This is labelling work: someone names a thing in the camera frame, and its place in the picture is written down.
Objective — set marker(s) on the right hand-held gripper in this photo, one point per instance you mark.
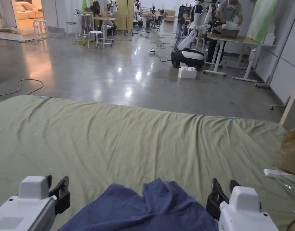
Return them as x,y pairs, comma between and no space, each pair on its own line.
243,211

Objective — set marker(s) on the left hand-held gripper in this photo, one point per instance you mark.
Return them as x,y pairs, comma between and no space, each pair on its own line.
25,209

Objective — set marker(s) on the dark blue garment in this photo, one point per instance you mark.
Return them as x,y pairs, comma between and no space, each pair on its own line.
147,207

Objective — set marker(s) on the white flat device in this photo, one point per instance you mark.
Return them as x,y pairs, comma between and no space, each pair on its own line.
273,173

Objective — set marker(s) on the clear plastic bag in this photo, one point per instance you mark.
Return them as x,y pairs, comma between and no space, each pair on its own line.
290,184

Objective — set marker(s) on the brown paper bag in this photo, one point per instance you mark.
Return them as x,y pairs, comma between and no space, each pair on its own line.
291,151

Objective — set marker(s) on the bed with pale green sheet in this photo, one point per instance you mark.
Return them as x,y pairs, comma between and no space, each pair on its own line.
128,139

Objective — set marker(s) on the white box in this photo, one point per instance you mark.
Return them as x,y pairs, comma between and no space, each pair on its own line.
187,73

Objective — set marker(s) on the white and black wheeled robot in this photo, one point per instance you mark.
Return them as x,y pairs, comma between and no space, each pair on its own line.
189,54

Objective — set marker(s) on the white standing desk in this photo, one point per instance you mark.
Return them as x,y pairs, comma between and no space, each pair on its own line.
104,26

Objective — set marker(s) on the white desk with laptop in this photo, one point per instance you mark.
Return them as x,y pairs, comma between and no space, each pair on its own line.
83,16

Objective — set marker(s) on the beige sofa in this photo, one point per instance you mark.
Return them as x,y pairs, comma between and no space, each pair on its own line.
26,13

